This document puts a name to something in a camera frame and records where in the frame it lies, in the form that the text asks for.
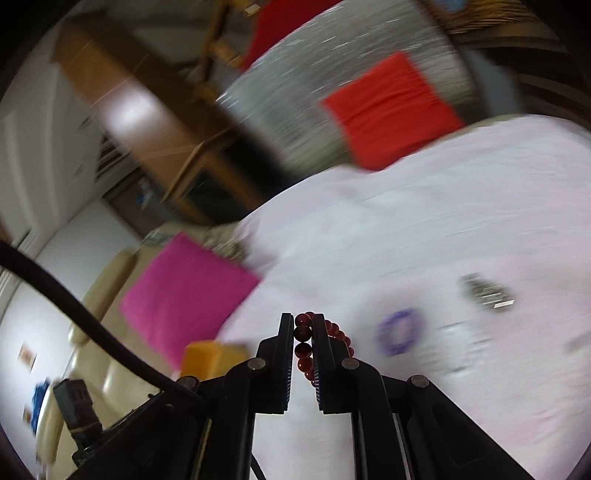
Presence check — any red cushion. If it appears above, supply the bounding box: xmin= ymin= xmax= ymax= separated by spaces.
xmin=321 ymin=52 xmax=465 ymax=171

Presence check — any purple bead bracelet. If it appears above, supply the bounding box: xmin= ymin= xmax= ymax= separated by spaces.
xmin=374 ymin=308 xmax=426 ymax=355

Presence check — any wicker basket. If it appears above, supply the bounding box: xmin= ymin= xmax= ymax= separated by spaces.
xmin=429 ymin=0 xmax=568 ymax=47

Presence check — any black cable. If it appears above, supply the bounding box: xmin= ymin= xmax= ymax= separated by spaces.
xmin=0 ymin=242 xmax=204 ymax=407

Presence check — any wooden pillar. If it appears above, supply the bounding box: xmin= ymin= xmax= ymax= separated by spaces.
xmin=51 ymin=18 xmax=259 ymax=222

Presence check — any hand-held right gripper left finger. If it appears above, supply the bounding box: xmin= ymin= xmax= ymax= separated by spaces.
xmin=178 ymin=313 xmax=296 ymax=480

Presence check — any orange tray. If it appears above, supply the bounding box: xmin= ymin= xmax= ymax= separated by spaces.
xmin=180 ymin=340 xmax=252 ymax=381

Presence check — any pink cushion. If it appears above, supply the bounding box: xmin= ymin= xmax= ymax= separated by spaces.
xmin=120 ymin=232 xmax=262 ymax=370

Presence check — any silver metal ornament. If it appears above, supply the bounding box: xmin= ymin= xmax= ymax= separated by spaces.
xmin=459 ymin=273 xmax=515 ymax=311

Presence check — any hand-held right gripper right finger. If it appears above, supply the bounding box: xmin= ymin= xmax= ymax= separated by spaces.
xmin=312 ymin=314 xmax=536 ymax=480

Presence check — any blue cloth heap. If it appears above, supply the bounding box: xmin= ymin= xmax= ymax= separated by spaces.
xmin=30 ymin=381 xmax=54 ymax=435

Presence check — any red bead bracelet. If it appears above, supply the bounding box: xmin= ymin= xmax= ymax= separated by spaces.
xmin=294 ymin=312 xmax=355 ymax=387

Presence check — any cream leather sofa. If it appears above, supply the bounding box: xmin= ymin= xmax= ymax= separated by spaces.
xmin=28 ymin=222 xmax=241 ymax=480

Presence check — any red cloth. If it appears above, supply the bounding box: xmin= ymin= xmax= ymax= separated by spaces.
xmin=240 ymin=0 xmax=342 ymax=70

